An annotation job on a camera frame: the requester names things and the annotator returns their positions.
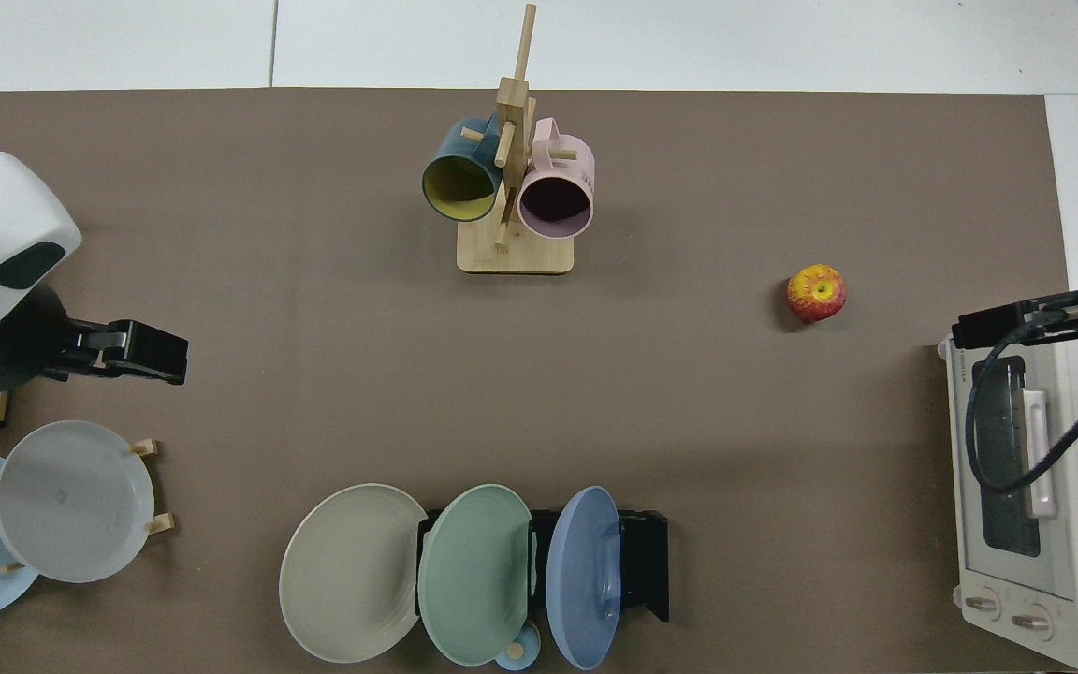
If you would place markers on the red yellow apple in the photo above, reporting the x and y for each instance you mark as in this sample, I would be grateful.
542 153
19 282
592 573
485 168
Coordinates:
817 294

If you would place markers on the grey plate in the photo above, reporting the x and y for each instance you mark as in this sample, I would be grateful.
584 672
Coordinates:
71 501

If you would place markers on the wooden plate rack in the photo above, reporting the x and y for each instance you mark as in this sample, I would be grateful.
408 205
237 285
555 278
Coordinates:
161 524

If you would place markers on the beige plate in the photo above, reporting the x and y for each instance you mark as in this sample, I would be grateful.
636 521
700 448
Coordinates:
347 576

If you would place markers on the green plate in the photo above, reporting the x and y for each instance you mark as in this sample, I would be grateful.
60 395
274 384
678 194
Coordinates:
473 580

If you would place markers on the black dish rack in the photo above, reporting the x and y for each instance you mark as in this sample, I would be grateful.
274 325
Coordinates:
644 562

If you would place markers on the brown table cloth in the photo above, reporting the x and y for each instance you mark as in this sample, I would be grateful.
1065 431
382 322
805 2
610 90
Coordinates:
689 421

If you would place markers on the dark blue cup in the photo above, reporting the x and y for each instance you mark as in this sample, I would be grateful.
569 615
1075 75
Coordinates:
450 150

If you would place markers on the wooden cup stand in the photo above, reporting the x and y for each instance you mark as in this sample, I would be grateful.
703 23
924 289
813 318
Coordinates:
513 255

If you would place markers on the pink cup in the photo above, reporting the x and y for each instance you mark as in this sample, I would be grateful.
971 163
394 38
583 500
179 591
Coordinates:
565 173

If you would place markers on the small blue round thing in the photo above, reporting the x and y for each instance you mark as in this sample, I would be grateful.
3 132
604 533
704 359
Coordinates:
520 653

